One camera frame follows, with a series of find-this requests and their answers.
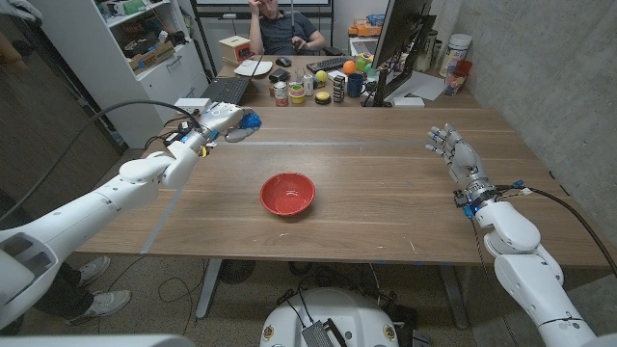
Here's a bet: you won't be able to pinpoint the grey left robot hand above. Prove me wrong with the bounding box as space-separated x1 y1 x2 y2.
195 101 255 145

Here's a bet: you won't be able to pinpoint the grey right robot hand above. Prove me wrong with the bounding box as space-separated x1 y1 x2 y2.
424 122 497 202

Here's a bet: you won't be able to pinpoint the blue spiky stress ball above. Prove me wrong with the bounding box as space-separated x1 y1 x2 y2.
238 112 263 130

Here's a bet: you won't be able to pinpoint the red bowl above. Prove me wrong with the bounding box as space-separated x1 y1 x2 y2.
259 172 317 217

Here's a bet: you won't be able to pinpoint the black laptop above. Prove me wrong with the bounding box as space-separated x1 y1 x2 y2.
201 75 252 107

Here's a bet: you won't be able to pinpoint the white power strip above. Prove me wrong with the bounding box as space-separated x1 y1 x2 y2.
174 97 214 116

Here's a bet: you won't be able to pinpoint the wooden office desk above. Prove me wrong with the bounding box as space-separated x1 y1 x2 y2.
216 54 483 110

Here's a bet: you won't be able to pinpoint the white round plate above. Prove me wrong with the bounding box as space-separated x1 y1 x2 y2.
233 59 274 78

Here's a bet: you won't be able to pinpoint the labelled tin can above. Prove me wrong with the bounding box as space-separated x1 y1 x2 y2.
273 81 289 108

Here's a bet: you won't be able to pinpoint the wooden box with red panel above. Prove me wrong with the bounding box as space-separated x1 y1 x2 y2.
218 35 253 67

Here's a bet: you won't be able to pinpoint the white flat box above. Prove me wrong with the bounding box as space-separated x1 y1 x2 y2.
391 96 426 109

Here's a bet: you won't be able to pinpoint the red cup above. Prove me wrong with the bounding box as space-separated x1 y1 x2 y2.
443 59 473 96

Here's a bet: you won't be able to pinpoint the white paper sheets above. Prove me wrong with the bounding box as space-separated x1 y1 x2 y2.
385 70 445 102

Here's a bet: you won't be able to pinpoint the cardboard box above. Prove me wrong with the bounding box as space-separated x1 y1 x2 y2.
127 40 176 73

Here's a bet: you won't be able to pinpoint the white labelled canister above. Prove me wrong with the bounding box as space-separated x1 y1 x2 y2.
438 33 473 78

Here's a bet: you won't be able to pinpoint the seated person in dark shirt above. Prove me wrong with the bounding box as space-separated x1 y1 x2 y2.
246 0 328 56

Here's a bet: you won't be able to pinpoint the white shelf cabinet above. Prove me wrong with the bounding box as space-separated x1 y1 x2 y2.
28 0 209 149

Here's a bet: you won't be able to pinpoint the black keyboard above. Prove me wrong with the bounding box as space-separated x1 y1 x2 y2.
306 56 356 74

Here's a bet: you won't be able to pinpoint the dark blue mug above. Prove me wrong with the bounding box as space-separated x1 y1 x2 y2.
346 72 367 98

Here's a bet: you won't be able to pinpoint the white table leg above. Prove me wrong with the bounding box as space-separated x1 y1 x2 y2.
196 258 223 320
438 263 469 331

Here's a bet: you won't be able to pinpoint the black computer monitor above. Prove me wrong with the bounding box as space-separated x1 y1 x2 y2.
370 0 438 108

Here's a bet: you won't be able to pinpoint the silver laptop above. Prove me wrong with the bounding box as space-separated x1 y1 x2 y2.
349 37 381 57

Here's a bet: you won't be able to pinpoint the black round fan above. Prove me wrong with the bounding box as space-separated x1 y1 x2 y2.
219 259 256 285

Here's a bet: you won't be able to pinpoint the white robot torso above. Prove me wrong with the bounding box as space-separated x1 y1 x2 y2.
259 287 400 347

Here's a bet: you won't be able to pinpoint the standing person with grey shoes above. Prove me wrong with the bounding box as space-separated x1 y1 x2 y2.
0 190 132 336

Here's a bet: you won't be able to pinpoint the grey white teleoperation glove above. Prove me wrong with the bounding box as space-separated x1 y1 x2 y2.
0 0 44 25

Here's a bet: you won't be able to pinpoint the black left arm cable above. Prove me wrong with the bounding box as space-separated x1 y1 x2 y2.
0 99 202 223

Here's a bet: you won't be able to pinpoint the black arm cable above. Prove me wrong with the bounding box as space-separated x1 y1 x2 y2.
0 99 202 223
500 180 617 276

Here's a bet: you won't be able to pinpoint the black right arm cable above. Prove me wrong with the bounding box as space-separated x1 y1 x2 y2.
500 180 617 276

